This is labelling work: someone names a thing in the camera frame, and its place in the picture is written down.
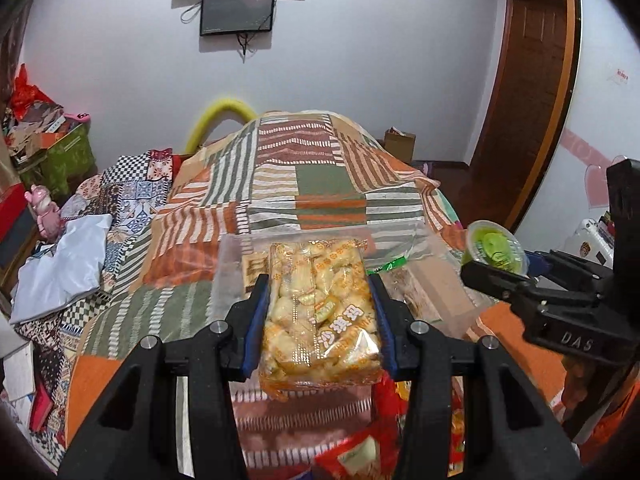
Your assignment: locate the yellow biscuit packet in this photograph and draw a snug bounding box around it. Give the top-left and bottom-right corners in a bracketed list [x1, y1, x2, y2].
[257, 239, 385, 402]

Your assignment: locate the clear plastic container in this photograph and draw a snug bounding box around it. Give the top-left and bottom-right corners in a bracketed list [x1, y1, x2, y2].
[217, 222, 495, 343]

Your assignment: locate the green storage box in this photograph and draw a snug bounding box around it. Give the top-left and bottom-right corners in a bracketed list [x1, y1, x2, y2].
[40, 122, 97, 197]

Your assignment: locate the red plastic bag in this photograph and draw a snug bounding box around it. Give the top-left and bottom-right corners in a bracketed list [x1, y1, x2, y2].
[12, 64, 49, 121]

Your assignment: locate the pink heart sticker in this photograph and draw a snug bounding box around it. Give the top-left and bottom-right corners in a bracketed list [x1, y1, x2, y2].
[584, 162, 614, 209]

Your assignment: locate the black cable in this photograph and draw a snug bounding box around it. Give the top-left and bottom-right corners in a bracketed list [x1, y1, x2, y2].
[237, 32, 257, 64]

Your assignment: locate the checkered patchwork quilt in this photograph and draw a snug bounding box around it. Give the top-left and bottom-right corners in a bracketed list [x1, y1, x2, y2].
[12, 147, 176, 461]

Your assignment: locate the yellow foam tube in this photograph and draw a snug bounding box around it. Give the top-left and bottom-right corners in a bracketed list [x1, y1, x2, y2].
[186, 99, 258, 153]

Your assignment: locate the pile of paper clutter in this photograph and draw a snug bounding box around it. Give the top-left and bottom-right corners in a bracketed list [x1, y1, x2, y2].
[2, 100, 69, 162]

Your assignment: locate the small black monitor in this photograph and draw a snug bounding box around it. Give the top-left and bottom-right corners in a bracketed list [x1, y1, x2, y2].
[200, 0, 277, 37]

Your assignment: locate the red snack packet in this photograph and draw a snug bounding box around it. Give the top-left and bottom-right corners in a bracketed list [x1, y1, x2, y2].
[312, 427, 401, 480]

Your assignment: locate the cardboard box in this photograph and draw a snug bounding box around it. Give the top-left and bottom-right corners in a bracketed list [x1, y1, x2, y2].
[384, 127, 417, 163]

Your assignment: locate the pink rabbit figure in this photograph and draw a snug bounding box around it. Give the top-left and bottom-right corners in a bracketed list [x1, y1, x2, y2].
[25, 184, 66, 239]

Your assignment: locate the red book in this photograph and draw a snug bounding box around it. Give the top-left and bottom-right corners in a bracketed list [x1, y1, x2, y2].
[27, 385, 57, 434]

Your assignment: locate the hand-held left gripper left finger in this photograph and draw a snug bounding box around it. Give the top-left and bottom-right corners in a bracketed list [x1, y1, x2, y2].
[57, 273, 273, 480]

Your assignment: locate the grey box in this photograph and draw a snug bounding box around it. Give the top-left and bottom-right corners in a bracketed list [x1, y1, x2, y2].
[0, 210, 40, 273]

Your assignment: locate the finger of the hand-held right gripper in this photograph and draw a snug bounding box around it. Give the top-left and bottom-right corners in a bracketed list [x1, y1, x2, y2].
[460, 260, 548, 321]
[524, 249, 615, 292]

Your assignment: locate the striped patchwork blanket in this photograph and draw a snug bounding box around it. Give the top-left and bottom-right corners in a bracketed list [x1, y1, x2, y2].
[65, 110, 591, 480]

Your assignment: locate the green jelly cup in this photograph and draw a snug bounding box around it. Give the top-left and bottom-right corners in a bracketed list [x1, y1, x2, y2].
[464, 220, 529, 277]

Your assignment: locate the white plastic bag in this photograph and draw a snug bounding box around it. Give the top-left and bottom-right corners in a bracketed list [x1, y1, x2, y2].
[10, 214, 114, 324]

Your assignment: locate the white notebook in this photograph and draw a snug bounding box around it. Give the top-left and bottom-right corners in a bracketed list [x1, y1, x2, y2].
[0, 330, 37, 402]

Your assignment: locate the red box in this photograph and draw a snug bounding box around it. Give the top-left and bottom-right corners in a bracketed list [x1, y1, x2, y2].
[0, 187, 27, 241]

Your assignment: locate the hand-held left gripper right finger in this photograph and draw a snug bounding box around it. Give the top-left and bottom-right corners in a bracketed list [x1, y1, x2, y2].
[367, 274, 583, 480]

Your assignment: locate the wooden door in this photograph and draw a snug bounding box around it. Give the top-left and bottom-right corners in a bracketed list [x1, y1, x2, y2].
[467, 0, 583, 233]

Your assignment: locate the white wardrobe sliding door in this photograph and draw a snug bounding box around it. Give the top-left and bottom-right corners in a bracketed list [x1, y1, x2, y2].
[515, 0, 640, 261]

